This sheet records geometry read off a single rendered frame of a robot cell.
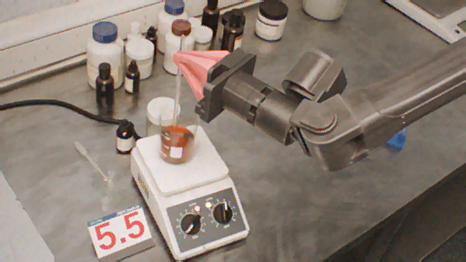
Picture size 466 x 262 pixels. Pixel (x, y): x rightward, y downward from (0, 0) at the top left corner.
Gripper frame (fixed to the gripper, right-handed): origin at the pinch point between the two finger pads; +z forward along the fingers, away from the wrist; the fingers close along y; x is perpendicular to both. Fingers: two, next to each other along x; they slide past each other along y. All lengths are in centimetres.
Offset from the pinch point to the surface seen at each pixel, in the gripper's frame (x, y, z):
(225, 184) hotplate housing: 21.4, -2.0, -9.8
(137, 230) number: 26.6, 11.3, -3.1
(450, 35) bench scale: 26, -82, -22
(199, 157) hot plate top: 19.4, -2.1, -4.2
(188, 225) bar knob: 22.1, 7.8, -10.2
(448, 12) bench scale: 24, -89, -18
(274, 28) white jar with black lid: 25, -49, 10
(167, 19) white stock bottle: 19.2, -27.4, 24.4
